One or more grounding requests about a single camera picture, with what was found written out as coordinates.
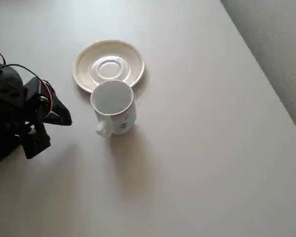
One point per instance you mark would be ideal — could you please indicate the white ceramic mug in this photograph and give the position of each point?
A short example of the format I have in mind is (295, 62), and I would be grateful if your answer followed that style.
(113, 108)

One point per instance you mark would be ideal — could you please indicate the cream white saucer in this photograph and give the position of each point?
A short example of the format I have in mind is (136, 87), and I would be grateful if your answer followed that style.
(108, 64)

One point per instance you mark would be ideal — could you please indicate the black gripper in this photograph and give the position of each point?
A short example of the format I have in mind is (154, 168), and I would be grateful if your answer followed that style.
(38, 128)

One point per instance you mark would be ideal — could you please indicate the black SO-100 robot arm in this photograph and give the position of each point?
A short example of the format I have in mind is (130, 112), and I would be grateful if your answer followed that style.
(5, 98)

